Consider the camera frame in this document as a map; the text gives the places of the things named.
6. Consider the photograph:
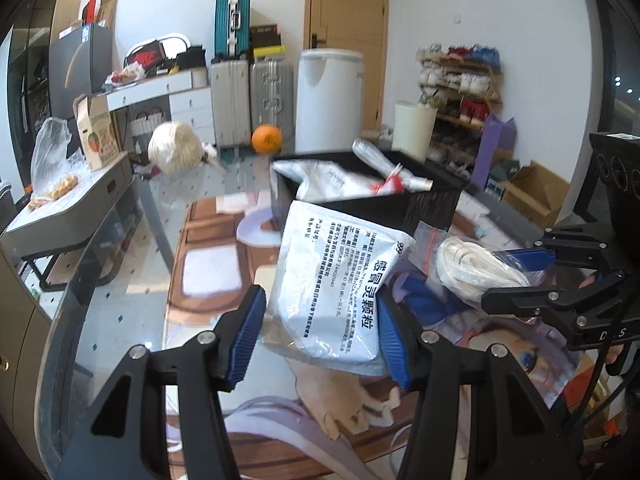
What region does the white packet with red print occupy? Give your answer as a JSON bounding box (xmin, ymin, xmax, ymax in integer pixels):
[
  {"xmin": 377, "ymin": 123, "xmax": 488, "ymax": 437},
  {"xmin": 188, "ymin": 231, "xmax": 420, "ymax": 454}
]
[{"xmin": 351, "ymin": 138, "xmax": 433, "ymax": 196}]

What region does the purple rolled mat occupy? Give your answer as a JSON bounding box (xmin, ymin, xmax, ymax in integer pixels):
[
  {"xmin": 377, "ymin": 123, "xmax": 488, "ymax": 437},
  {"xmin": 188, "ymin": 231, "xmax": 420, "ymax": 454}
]
[{"xmin": 470, "ymin": 115, "xmax": 516, "ymax": 188}]

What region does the bagged white rope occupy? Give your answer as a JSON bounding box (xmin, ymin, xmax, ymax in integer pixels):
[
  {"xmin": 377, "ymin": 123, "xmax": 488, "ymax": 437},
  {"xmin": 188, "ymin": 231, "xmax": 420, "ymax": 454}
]
[{"xmin": 412, "ymin": 222, "xmax": 551, "ymax": 311}]

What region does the white dresser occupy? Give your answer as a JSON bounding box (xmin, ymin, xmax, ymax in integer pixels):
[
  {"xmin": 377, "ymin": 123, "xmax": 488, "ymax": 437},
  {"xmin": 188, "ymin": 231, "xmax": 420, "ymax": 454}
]
[{"xmin": 102, "ymin": 69, "xmax": 213, "ymax": 161}]

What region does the white medicine packet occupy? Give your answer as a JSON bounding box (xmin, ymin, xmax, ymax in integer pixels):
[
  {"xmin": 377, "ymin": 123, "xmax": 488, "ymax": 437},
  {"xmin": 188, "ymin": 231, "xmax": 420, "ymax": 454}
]
[
  {"xmin": 297, "ymin": 159, "xmax": 396, "ymax": 203},
  {"xmin": 257, "ymin": 200, "xmax": 418, "ymax": 376}
]

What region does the clear plastic bag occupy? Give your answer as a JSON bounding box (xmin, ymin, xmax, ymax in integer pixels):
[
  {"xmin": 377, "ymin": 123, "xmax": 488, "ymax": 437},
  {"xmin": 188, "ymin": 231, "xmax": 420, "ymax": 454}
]
[{"xmin": 31, "ymin": 117, "xmax": 88, "ymax": 196}]

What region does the wooden door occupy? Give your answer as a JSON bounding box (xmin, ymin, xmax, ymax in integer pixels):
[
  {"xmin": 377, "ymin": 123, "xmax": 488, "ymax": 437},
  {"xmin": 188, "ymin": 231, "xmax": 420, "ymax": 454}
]
[{"xmin": 304, "ymin": 0, "xmax": 390, "ymax": 126}]

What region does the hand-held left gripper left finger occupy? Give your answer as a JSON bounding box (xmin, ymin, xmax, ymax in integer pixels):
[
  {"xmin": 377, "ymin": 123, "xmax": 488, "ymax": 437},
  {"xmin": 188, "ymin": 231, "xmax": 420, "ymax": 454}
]
[{"xmin": 57, "ymin": 284, "xmax": 268, "ymax": 480}]

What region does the wooden shoe rack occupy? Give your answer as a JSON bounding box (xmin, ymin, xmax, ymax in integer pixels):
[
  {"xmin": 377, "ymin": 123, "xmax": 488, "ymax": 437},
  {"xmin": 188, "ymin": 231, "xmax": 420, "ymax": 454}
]
[{"xmin": 416, "ymin": 45, "xmax": 503, "ymax": 171}]

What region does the bag of snacks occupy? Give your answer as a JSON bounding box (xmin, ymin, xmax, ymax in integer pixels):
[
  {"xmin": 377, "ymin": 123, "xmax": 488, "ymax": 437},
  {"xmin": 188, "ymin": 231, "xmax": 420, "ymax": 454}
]
[{"xmin": 27, "ymin": 175, "xmax": 81, "ymax": 211}]

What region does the silver suitcase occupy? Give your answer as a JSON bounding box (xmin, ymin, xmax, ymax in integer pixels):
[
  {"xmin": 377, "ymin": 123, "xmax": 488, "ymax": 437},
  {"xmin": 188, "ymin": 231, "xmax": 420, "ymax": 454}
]
[
  {"xmin": 209, "ymin": 57, "xmax": 251, "ymax": 148},
  {"xmin": 249, "ymin": 57, "xmax": 295, "ymax": 153}
]

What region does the red and black bag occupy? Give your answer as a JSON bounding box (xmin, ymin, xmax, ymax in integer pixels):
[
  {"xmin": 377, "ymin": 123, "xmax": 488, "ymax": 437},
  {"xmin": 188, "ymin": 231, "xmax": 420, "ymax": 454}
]
[{"xmin": 123, "ymin": 42, "xmax": 166, "ymax": 68}]

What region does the black flat box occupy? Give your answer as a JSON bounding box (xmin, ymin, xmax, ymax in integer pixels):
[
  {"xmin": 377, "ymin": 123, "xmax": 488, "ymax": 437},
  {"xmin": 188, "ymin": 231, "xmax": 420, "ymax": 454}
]
[{"xmin": 249, "ymin": 24, "xmax": 281, "ymax": 48}]

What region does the plastic bag of food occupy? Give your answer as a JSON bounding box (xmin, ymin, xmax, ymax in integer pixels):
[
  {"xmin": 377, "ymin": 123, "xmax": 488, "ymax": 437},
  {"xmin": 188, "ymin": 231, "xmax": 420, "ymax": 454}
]
[{"xmin": 105, "ymin": 67, "xmax": 146, "ymax": 86}]

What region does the white woven basket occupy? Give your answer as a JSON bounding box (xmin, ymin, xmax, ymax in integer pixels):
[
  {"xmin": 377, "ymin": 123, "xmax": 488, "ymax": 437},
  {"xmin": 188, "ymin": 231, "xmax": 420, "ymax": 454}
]
[{"xmin": 131, "ymin": 110, "xmax": 166, "ymax": 136}]

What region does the white round appliance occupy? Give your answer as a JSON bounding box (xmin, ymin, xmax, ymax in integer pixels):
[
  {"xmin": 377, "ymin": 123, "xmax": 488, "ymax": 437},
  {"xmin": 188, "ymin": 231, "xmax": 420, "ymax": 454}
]
[{"xmin": 296, "ymin": 49, "xmax": 365, "ymax": 153}]

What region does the orange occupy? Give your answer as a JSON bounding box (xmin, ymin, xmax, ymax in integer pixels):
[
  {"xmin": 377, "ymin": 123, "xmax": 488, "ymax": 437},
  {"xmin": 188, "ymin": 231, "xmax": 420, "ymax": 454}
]
[{"xmin": 251, "ymin": 125, "xmax": 283, "ymax": 155}]

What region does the cardboard fruit carton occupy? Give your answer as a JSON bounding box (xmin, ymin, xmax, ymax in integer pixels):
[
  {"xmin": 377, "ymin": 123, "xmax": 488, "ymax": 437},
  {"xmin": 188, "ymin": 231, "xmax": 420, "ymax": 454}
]
[{"xmin": 73, "ymin": 94, "xmax": 121, "ymax": 171}]

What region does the grey side table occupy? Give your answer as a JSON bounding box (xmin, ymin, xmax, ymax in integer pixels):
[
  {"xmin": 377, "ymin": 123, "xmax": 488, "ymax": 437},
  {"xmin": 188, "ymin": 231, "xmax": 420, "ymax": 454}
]
[{"xmin": 0, "ymin": 152, "xmax": 146, "ymax": 291}]

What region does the bagged ball of white yarn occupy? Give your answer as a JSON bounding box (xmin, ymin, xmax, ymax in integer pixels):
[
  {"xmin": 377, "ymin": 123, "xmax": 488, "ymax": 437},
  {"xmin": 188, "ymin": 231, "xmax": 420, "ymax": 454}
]
[{"xmin": 147, "ymin": 121, "xmax": 208, "ymax": 176}]

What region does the printed table mat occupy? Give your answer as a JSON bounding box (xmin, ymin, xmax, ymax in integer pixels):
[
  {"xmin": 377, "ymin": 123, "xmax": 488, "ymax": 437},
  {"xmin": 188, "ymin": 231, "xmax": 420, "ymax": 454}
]
[{"xmin": 165, "ymin": 195, "xmax": 601, "ymax": 480}]

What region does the black cardboard box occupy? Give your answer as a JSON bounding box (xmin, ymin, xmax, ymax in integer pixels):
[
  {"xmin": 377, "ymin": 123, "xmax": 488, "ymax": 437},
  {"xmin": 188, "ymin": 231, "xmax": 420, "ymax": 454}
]
[{"xmin": 270, "ymin": 150, "xmax": 463, "ymax": 241}]

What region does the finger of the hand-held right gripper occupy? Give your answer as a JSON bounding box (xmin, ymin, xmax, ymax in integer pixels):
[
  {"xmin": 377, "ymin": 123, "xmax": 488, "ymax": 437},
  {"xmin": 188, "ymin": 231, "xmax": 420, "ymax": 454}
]
[
  {"xmin": 480, "ymin": 270, "xmax": 626, "ymax": 333},
  {"xmin": 492, "ymin": 227, "xmax": 613, "ymax": 273}
]

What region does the white cylinder appliance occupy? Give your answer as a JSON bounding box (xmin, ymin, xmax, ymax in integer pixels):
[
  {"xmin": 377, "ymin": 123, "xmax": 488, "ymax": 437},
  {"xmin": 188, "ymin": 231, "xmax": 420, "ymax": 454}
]
[{"xmin": 393, "ymin": 101, "xmax": 437, "ymax": 163}]

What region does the open cardboard box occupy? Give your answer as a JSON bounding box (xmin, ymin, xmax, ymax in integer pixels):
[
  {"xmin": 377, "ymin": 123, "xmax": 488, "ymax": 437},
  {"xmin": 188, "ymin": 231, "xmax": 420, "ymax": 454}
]
[{"xmin": 500, "ymin": 160, "xmax": 571, "ymax": 228}]

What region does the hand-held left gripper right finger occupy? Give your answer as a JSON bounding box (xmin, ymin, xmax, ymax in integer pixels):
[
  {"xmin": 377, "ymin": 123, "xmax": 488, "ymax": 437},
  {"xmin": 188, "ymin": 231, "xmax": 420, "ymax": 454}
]
[{"xmin": 376, "ymin": 290, "xmax": 583, "ymax": 480}]

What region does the teal suitcase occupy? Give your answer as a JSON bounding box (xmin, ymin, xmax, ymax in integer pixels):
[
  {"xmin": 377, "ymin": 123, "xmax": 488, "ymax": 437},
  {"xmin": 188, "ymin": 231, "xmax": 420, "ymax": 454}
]
[{"xmin": 215, "ymin": 0, "xmax": 251, "ymax": 58}]

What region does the dark grey refrigerator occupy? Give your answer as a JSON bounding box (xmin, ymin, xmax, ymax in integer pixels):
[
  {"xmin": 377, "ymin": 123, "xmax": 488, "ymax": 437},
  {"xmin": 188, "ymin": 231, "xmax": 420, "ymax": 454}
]
[{"xmin": 49, "ymin": 24, "xmax": 113, "ymax": 106}]

